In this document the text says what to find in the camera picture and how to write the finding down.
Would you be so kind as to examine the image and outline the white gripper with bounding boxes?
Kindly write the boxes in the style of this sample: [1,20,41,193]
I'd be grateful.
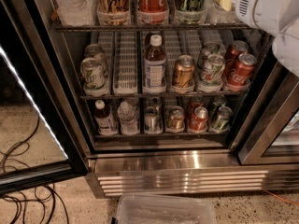
[214,0,299,36]

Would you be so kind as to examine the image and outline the clear water bottle white cap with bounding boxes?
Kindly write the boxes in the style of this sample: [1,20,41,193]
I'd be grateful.
[209,0,238,23]

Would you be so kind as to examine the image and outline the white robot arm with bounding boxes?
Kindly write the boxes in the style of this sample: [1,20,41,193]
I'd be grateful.
[214,0,299,77]

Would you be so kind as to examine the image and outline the gold can middle shelf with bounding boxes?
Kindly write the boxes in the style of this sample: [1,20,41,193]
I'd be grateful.
[172,54,195,88]

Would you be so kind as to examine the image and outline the brown tea bottle middle shelf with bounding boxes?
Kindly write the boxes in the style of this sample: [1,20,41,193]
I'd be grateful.
[144,35,166,88]

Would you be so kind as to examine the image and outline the brown tea bottle shelf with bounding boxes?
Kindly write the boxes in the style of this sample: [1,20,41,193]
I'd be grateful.
[94,100,118,136]
[144,35,166,88]

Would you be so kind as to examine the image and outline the rear green can bottom shelf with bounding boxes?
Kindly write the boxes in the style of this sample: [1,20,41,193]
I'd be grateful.
[208,95,227,117]

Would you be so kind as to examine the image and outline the stainless steel fridge body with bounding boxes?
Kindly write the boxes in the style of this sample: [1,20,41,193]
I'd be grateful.
[6,0,299,200]

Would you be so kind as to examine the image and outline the rear red can bottom shelf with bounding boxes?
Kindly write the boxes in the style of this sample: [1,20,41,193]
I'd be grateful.
[187,96,204,117]

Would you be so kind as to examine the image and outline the rear silver can bottom shelf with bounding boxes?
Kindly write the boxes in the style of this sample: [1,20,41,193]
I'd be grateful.
[149,97,162,113]

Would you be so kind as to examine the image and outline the silver can shelf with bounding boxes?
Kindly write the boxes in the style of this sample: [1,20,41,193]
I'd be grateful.
[149,97,162,113]
[144,106,162,133]

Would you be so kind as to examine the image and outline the empty white shelf tray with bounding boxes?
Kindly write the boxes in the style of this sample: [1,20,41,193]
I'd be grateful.
[113,32,138,95]

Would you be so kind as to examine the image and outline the gold can bottom shelf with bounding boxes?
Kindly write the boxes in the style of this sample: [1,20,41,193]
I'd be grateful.
[167,106,185,130]

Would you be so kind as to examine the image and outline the top left water bottle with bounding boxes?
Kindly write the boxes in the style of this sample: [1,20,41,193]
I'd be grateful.
[55,0,96,26]

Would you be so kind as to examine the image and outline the closed right fridge door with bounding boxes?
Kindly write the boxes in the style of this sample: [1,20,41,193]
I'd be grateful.
[238,73,299,165]

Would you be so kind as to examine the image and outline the small water bottle bottom shelf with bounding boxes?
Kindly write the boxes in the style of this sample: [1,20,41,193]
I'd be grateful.
[117,101,139,135]

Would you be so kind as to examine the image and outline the brown tea bottle bottom shelf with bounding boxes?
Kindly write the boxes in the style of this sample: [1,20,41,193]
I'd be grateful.
[94,100,118,136]

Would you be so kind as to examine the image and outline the open glass fridge door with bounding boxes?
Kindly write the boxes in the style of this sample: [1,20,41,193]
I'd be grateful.
[0,3,88,195]

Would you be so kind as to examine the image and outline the rear red cola can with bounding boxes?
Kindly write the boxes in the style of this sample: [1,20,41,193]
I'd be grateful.
[224,40,249,76]

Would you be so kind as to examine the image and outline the rear white green can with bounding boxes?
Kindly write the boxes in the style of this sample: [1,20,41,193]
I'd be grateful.
[197,42,221,68]

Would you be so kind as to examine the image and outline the white green can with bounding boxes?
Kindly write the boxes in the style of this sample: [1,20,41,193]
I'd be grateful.
[197,42,221,68]
[200,54,225,86]

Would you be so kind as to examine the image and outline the front white green can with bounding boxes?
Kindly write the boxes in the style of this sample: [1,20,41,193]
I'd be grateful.
[200,54,225,86]

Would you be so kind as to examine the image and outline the front red cola can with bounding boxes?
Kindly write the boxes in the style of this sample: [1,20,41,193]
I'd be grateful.
[227,53,257,86]

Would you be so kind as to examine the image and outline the rear green 7up can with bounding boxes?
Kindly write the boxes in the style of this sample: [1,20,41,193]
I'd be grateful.
[84,43,107,76]

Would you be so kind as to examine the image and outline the green 7up can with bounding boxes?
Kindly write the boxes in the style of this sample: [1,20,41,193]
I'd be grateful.
[80,58,106,91]
[84,43,107,76]

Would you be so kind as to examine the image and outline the front green 7up can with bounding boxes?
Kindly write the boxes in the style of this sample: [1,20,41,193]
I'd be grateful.
[80,58,106,91]

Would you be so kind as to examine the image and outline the clear plastic bin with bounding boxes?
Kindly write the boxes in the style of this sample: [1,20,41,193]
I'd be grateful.
[113,193,217,224]

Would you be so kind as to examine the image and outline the orange floor cable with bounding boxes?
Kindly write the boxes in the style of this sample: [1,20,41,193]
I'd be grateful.
[264,189,299,207]

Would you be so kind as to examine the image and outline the black floor cables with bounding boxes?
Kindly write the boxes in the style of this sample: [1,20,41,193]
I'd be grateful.
[0,115,70,224]

